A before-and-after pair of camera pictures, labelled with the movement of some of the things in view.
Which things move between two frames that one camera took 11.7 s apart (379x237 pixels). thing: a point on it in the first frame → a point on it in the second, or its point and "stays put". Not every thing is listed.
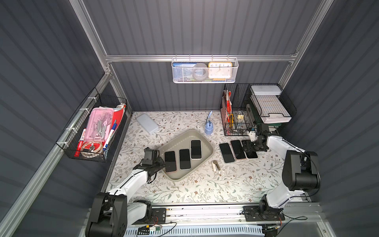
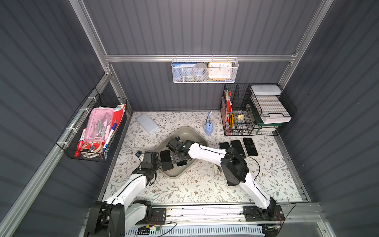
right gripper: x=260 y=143 → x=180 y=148
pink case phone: x=170 y=161 stays put
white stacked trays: x=269 y=104 stays put
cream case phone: x=238 y=149 stays put
